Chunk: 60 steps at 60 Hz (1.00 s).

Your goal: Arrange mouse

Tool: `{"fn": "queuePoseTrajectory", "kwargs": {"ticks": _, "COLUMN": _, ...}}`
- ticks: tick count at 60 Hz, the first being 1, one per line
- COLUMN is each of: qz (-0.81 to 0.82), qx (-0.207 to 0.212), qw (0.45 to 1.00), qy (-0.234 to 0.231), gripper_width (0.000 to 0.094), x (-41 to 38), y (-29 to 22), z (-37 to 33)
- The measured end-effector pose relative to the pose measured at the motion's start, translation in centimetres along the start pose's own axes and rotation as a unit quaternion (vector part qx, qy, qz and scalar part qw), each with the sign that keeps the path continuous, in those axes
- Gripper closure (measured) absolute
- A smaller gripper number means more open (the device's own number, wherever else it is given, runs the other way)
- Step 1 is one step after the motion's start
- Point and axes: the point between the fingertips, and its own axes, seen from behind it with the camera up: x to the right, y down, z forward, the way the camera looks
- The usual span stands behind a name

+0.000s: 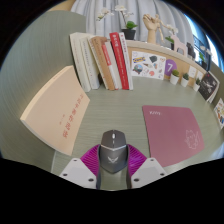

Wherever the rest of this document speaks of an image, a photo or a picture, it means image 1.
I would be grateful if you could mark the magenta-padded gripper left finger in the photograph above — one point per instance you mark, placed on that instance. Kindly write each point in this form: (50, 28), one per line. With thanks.
(78, 171)

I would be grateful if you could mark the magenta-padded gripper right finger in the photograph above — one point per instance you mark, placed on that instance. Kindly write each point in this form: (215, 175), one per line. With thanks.
(148, 171)

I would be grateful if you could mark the grey computer mouse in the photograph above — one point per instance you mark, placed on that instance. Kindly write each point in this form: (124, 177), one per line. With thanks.
(113, 153)

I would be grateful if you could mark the pink mouse pad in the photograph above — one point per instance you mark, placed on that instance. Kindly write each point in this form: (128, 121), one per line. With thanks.
(170, 133)

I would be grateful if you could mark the beige paperback book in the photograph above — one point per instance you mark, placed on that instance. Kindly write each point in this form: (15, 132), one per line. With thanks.
(53, 113)

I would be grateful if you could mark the black cover book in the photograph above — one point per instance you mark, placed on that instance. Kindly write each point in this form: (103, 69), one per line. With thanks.
(209, 86)

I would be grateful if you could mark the white sticker sheet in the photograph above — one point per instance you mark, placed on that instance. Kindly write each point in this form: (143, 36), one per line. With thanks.
(148, 65)

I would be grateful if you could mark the purple round number sticker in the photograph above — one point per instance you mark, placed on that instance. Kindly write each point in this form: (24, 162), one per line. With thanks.
(170, 66)

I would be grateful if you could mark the thick white book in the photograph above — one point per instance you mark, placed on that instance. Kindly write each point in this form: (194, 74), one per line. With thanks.
(78, 60)
(90, 63)

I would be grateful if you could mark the white book with red label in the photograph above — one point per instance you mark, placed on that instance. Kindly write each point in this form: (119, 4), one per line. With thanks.
(111, 66)

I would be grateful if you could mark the brown book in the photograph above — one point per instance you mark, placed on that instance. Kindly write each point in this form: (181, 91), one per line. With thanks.
(101, 60)

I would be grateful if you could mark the green felt desk divider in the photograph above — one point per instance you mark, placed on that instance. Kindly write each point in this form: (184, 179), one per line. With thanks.
(220, 76)
(33, 60)

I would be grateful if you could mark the white orchid in black pot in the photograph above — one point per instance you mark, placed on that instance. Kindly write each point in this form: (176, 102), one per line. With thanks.
(129, 34)
(170, 39)
(204, 63)

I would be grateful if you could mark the wooden desk back shelf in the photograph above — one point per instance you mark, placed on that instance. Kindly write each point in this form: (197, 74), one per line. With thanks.
(146, 46)

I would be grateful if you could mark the black wooden horse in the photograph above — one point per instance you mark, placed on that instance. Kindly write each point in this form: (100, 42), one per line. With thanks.
(191, 50)

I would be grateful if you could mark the pink wooden horse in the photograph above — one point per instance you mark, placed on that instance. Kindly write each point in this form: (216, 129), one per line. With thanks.
(178, 43)

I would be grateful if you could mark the wooden artist mannequin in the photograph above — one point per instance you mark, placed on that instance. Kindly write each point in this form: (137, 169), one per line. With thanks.
(162, 31)

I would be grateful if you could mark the dark framed window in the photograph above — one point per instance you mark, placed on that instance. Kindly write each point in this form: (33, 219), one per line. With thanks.
(203, 40)

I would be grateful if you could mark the wooden hand model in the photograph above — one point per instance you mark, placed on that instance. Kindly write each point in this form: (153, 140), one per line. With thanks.
(151, 28)

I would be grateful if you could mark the grey curtain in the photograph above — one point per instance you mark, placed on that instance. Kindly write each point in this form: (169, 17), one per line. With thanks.
(100, 23)

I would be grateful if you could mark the white wall socket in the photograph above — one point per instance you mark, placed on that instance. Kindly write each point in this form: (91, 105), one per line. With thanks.
(192, 71)
(200, 75)

